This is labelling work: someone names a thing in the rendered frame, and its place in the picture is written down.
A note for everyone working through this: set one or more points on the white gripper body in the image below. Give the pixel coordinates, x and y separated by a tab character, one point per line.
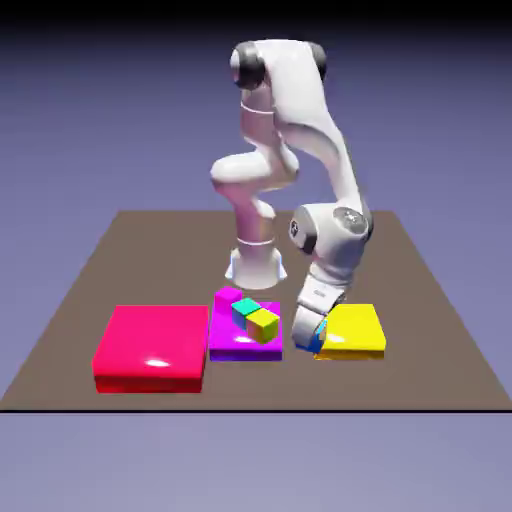
306	326

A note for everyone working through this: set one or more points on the small blue cube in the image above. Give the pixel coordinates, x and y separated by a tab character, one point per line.
314	343

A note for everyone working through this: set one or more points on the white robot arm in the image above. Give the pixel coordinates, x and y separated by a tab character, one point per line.
304	120

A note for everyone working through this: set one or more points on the small yellow cube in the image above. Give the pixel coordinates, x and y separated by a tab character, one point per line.
262	324

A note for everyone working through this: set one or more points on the small teal cube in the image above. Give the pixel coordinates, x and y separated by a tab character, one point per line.
244	308

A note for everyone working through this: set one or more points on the small magenta cube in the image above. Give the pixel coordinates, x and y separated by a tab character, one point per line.
226	296

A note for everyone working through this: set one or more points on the large yellow box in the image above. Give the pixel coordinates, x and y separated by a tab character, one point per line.
354	328

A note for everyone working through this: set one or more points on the large magenta box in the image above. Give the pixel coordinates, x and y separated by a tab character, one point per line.
228	340

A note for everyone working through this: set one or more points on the large red box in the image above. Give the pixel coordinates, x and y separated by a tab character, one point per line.
152	344

